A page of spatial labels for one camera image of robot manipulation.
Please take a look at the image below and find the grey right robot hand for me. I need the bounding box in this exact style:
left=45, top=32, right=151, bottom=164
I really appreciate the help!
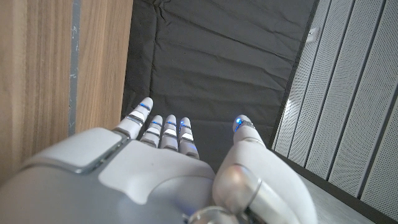
left=0, top=96, right=320, bottom=224

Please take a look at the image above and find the black fabric mat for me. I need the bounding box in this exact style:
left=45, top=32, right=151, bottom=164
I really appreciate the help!
left=120, top=0, right=321, bottom=174

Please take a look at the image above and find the white wall outlet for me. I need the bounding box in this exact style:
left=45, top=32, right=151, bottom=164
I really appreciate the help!
left=306, top=27, right=320, bottom=43

